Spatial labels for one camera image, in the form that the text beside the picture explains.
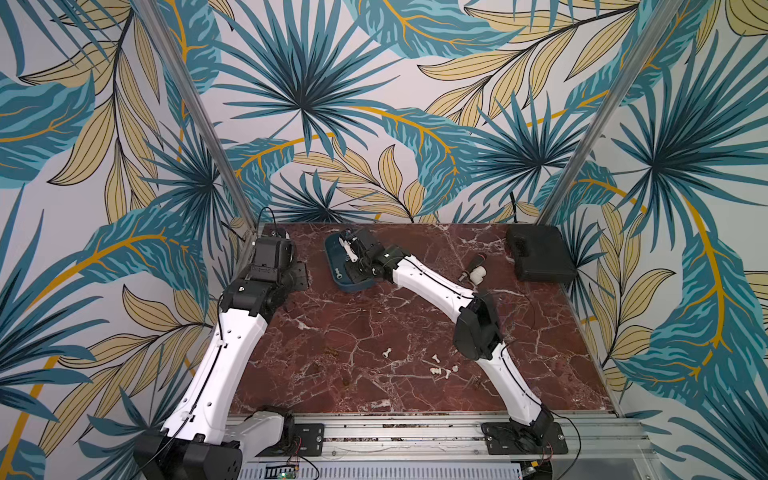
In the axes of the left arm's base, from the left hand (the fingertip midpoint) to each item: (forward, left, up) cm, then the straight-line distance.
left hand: (294, 275), depth 75 cm
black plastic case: (+25, -77, -19) cm, 83 cm away
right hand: (+13, -13, -12) cm, 22 cm away
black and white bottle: (+19, -54, -21) cm, 61 cm away
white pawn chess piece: (-11, -23, -24) cm, 35 cm away
